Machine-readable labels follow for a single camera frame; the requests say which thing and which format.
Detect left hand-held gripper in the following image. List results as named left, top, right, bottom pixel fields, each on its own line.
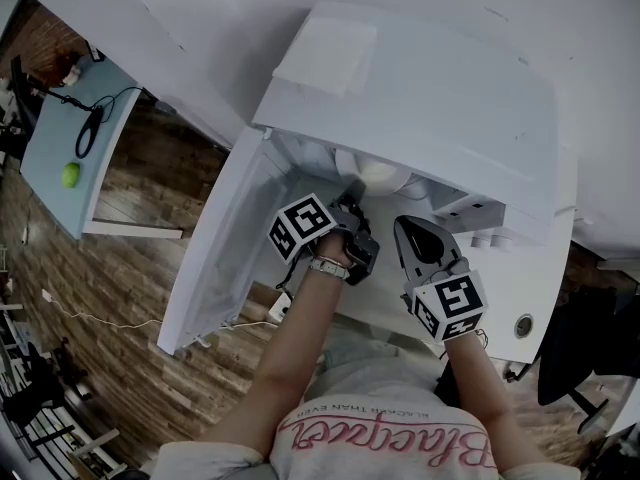
left=266, top=177, right=382, bottom=287

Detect long white floor cable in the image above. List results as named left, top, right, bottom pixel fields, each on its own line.
left=47, top=295, right=274, bottom=333

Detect desk cable grommet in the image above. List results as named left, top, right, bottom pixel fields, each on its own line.
left=513, top=312, right=536, bottom=341

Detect person's white printed t-shirt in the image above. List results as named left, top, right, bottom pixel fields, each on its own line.
left=141, top=342, right=582, bottom=480

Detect white microwave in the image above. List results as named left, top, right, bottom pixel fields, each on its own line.
left=156, top=0, right=562, bottom=357

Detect white plate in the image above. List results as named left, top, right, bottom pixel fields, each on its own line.
left=334, top=147, right=417, bottom=199

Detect small potted plant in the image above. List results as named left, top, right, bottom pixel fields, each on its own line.
left=54, top=49, right=84, bottom=87

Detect white desk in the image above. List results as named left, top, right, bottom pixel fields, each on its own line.
left=234, top=136, right=581, bottom=366

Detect person's left forearm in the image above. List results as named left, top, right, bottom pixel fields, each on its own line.
left=199, top=266, right=347, bottom=455

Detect green apple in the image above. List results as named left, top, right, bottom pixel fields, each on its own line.
left=60, top=161, right=83, bottom=190

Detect black gripper strap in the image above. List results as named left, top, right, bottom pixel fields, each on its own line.
left=276, top=256, right=302, bottom=293

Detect black monitor cable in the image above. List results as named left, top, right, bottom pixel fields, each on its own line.
left=93, top=84, right=145, bottom=125

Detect black office chair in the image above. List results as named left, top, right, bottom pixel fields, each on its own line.
left=536, top=261, right=640, bottom=437

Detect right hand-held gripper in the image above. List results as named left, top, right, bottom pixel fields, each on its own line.
left=393, top=215, right=489, bottom=345

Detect white folded cloth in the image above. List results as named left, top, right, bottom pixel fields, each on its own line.
left=271, top=17, right=379, bottom=97

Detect person's beige trousers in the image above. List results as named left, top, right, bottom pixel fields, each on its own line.
left=319, top=325, right=442, bottom=370

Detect person's right forearm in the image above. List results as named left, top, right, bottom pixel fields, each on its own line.
left=441, top=329, right=547, bottom=470

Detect person's left hand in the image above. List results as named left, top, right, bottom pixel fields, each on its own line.
left=310, top=230, right=353, bottom=270

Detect white power strip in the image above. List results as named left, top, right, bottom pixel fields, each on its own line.
left=269, top=291, right=294, bottom=320

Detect light blue table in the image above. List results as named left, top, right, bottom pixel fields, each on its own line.
left=19, top=57, right=184, bottom=242

